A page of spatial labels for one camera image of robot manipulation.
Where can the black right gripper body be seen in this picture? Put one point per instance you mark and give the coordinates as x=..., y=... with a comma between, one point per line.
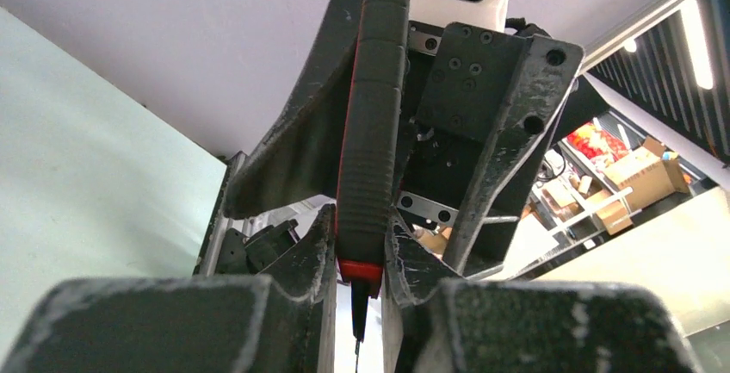
x=457, y=78

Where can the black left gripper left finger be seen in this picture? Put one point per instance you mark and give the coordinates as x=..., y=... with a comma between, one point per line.
x=280, y=320

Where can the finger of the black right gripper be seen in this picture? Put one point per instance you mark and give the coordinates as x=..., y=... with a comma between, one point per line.
x=299, y=156
x=538, y=89

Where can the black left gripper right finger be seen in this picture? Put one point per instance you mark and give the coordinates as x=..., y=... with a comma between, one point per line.
x=437, y=321

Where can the red black utility knife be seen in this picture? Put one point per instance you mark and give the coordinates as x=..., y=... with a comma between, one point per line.
x=366, y=172

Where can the cardboard boxes on shelf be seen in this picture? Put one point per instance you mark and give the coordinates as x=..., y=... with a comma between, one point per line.
x=593, y=178

